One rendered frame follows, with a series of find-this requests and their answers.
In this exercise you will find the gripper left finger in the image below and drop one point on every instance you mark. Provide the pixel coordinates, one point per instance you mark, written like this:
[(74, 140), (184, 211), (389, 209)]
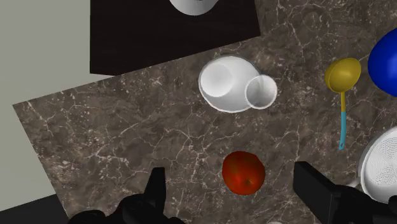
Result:
[(155, 192)]

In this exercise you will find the white cup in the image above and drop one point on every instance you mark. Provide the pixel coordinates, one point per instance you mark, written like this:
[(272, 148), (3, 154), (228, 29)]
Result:
[(261, 92)]

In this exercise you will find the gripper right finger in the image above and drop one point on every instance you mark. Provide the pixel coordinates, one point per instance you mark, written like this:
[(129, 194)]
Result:
[(328, 192)]

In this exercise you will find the white colander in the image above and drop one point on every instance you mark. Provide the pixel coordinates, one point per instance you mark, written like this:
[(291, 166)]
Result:
[(380, 167)]

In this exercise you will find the red apple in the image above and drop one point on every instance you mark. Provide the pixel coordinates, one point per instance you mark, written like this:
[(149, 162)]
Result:
[(243, 173)]

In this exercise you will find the white bowl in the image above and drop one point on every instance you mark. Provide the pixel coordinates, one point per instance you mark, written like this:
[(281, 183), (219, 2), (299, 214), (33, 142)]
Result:
[(223, 83)]

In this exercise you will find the blue round vessel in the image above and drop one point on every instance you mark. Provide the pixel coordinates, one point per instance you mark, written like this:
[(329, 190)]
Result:
[(384, 65)]

